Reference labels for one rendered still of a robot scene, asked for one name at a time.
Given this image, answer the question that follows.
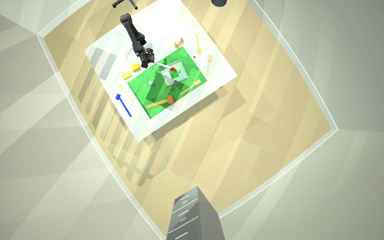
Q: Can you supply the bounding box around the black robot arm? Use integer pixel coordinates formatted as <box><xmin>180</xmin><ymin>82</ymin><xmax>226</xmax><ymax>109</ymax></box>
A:
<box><xmin>120</xmin><ymin>13</ymin><xmax>155</xmax><ymax>65</ymax></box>

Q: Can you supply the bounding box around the green putting mat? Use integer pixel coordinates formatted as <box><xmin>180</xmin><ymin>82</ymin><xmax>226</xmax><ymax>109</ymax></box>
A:
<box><xmin>128</xmin><ymin>46</ymin><xmax>207</xmax><ymax>118</ymax></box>

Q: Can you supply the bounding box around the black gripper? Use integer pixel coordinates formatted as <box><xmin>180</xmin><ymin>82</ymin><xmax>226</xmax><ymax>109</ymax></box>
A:
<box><xmin>141</xmin><ymin>48</ymin><xmax>153</xmax><ymax>69</ymax></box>

